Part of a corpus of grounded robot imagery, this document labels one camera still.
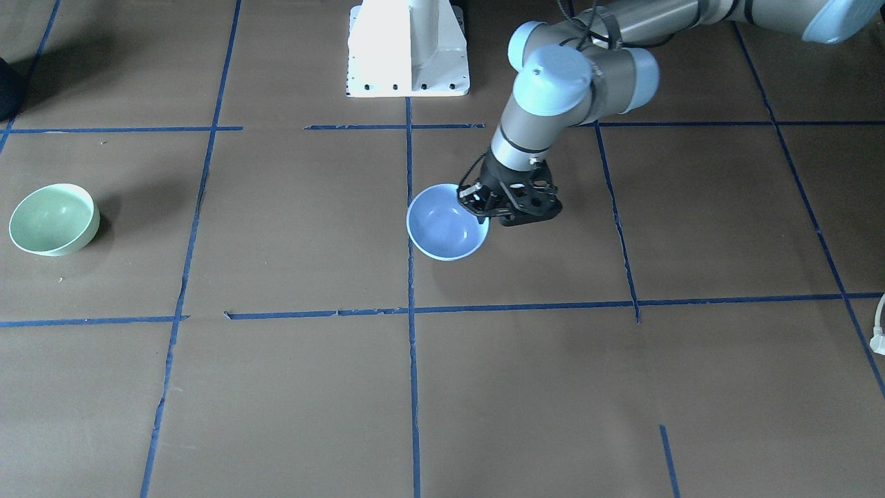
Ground blue bowl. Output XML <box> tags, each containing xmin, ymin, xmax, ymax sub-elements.
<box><xmin>407</xmin><ymin>183</ymin><xmax>490</xmax><ymax>261</ymax></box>

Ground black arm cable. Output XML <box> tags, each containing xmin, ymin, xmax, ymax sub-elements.
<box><xmin>557</xmin><ymin>0</ymin><xmax>675</xmax><ymax>53</ymax></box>

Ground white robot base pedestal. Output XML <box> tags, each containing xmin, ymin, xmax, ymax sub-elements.
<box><xmin>345</xmin><ymin>1</ymin><xmax>471</xmax><ymax>98</ymax></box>

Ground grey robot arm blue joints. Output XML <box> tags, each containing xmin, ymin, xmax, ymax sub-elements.
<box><xmin>486</xmin><ymin>1</ymin><xmax>883</xmax><ymax>171</ymax></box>

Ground white cable with plug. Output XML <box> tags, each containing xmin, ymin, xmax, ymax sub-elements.
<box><xmin>870</xmin><ymin>293</ymin><xmax>885</xmax><ymax>357</ymax></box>

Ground green bowl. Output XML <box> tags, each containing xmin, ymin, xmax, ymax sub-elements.
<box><xmin>8</xmin><ymin>183</ymin><xmax>100</xmax><ymax>257</ymax></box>

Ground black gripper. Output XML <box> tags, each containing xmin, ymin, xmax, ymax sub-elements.
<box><xmin>456</xmin><ymin>154</ymin><xmax>563</xmax><ymax>227</ymax></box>

